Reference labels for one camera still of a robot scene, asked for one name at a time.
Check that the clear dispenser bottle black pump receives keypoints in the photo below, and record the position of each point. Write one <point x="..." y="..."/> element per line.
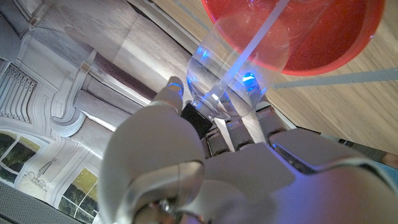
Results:
<point x="217" y="71"/>

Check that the grey perforated panel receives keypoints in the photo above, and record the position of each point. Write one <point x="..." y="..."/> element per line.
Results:
<point x="25" y="205"/>

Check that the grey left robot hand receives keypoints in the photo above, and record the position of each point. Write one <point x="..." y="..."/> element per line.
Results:
<point x="248" y="186"/>

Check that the printed living room backdrop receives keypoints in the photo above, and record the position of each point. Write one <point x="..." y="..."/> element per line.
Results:
<point x="62" y="62"/>

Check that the red bowl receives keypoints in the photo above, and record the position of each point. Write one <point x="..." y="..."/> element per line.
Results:
<point x="335" y="40"/>

